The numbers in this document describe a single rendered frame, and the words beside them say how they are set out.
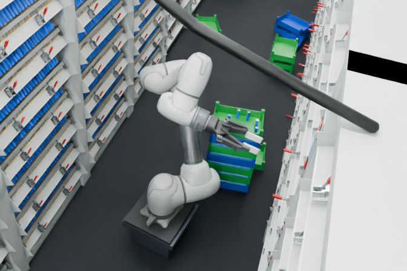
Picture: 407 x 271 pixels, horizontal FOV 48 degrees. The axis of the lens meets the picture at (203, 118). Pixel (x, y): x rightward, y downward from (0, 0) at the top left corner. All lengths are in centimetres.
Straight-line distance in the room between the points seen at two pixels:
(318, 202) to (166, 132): 234
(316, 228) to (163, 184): 141
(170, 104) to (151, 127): 160
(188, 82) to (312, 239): 92
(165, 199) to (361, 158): 162
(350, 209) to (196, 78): 108
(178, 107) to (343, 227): 112
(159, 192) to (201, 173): 24
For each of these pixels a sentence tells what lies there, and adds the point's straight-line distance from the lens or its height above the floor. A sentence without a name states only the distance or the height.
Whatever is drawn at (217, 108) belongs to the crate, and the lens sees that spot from 280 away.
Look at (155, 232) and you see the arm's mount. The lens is 254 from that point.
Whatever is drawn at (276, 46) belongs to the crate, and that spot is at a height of 16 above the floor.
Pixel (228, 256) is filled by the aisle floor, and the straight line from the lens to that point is 276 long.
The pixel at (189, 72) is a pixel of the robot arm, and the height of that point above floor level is 128.
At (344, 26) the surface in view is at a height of 150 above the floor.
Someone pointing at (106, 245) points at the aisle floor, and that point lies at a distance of 276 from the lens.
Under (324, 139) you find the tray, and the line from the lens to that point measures 124.
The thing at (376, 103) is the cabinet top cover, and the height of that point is 174.
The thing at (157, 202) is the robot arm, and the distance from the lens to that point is 242.
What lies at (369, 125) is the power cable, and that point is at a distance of 94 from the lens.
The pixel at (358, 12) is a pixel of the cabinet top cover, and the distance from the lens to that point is 138.
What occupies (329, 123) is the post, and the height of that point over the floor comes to 158.
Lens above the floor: 233
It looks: 42 degrees down
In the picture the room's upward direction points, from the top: 8 degrees clockwise
